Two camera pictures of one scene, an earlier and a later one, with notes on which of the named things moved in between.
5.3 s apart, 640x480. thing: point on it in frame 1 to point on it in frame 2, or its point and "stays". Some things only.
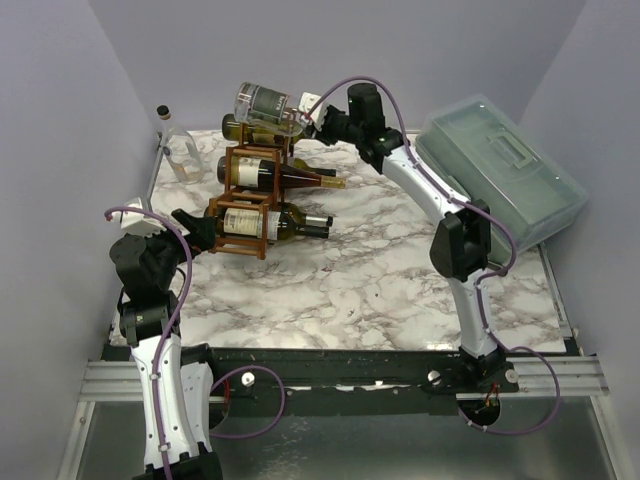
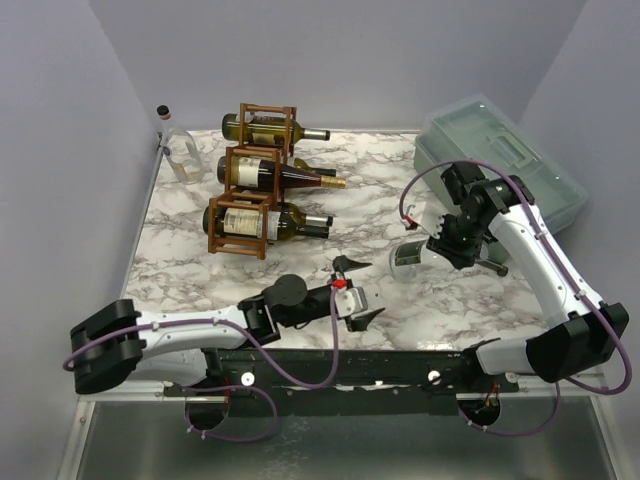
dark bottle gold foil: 257,174 stays
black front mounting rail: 353,383 stays
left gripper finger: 191,223 to 360,322
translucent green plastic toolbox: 500,161 stays
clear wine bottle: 183,150 stays
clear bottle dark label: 266,108 to 405,259
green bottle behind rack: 231,131 stays
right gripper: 326,123 to 445,242
